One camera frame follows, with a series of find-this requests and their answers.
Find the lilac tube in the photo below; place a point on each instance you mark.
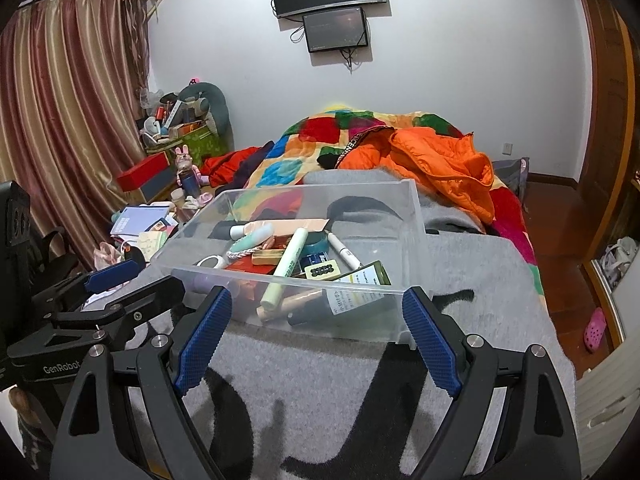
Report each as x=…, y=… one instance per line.
x=202, y=282

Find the small black wall monitor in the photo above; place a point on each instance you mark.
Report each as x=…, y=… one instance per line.
x=335, y=30

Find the wooden cabinet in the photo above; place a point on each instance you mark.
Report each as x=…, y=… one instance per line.
x=617, y=210

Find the pale yellow paper bag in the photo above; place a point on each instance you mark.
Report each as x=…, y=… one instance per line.
x=152, y=245

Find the white marker pen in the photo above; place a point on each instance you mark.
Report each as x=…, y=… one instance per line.
x=345, y=252

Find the white wall socket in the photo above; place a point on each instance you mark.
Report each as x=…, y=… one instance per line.
x=508, y=147

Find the green glass bottle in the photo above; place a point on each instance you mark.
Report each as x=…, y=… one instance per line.
x=365, y=280

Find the red jacket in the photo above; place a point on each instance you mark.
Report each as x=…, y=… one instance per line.
x=225, y=165

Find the beige cream tube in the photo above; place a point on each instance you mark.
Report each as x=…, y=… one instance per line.
x=300, y=225

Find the white slatted furniture panel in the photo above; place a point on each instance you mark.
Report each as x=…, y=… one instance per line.
x=610, y=410

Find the green patterned box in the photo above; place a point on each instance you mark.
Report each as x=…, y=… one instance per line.
x=200, y=145

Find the orange puffer jacket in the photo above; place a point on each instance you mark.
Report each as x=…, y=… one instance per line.
x=435, y=165

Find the small white jar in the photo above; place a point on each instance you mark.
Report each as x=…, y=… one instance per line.
x=177, y=196

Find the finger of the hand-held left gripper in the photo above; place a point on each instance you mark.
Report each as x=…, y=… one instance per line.
x=112, y=275
x=150, y=300

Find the pink clog shoe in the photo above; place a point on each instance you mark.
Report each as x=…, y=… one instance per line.
x=595, y=330

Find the red printed carton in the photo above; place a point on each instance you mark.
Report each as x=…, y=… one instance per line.
x=245, y=265

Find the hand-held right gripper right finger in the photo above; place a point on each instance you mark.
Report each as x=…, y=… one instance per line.
x=432, y=345

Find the blue tape roll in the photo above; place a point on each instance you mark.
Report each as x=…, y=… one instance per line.
x=315, y=247

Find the striped pink gold curtain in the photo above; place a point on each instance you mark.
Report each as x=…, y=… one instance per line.
x=65, y=110

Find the wooden door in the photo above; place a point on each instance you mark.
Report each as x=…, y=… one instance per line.
x=605, y=100

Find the mint green bottle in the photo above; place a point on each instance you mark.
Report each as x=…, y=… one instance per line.
x=255, y=240

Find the colourful patchwork quilt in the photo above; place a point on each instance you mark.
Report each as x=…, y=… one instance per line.
x=320, y=127

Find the clear plastic storage bin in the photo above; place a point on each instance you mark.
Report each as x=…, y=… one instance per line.
x=390, y=240

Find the white card black dots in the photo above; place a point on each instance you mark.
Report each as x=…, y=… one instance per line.
x=322, y=271

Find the grey purple backpack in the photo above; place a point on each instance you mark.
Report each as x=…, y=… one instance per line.
x=510, y=175

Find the pink cloth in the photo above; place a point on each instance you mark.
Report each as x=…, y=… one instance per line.
x=107, y=255

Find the black chair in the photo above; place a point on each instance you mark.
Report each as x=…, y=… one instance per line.
x=55, y=255

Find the light green tube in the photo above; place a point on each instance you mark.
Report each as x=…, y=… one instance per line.
x=287, y=265

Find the white bag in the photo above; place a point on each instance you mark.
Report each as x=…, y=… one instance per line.
x=619, y=260

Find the blue staple box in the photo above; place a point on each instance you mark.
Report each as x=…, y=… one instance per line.
x=312, y=259

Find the beige bottle red cap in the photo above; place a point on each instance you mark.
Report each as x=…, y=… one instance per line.
x=295, y=302

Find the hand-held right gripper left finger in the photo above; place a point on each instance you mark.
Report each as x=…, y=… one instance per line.
x=202, y=340

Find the blue white notebook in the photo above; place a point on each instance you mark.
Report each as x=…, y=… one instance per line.
x=140, y=219

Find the pink bunny figure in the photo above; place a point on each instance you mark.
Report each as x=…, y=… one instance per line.
x=185, y=160

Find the red long box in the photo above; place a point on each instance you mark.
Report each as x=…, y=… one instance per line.
x=142, y=172

